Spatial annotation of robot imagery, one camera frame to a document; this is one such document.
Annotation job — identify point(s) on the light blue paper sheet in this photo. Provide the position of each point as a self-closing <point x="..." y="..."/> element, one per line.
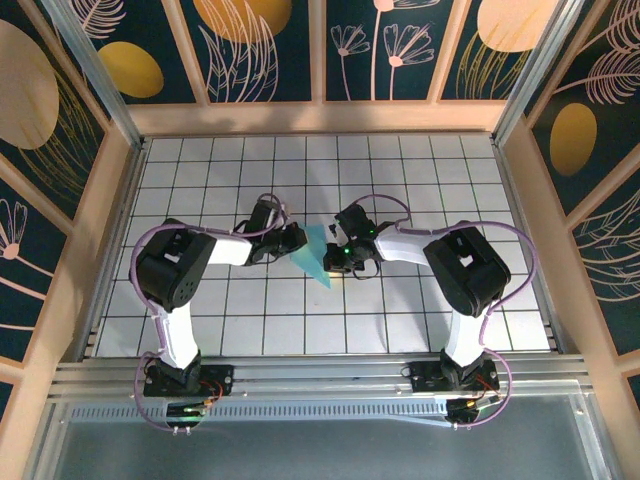
<point x="312" y="250"/>

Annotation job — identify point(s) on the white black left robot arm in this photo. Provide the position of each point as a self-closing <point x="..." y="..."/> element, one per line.
<point x="230" y="250"/>

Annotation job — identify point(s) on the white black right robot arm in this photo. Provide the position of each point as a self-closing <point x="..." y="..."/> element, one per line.
<point x="400" y="245"/>

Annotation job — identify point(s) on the small black electronics module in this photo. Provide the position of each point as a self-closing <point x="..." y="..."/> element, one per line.
<point x="467" y="407"/>
<point x="185" y="411"/>

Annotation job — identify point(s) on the grey metal tray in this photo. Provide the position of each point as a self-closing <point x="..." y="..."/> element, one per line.
<point x="320" y="455"/>

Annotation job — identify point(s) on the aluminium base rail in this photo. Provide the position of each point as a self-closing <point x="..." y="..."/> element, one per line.
<point x="320" y="372"/>

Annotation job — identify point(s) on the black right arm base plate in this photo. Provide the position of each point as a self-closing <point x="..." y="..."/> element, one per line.
<point x="422" y="377"/>

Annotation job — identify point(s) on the grey table side rail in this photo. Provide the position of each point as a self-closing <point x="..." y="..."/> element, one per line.
<point x="121" y="225"/>
<point x="523" y="225"/>

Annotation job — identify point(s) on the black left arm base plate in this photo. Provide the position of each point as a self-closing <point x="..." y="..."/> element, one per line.
<point x="220" y="380"/>

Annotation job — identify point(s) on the aluminium frame post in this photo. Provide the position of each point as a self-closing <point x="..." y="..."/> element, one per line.
<point x="539" y="65"/>
<point x="90" y="65"/>

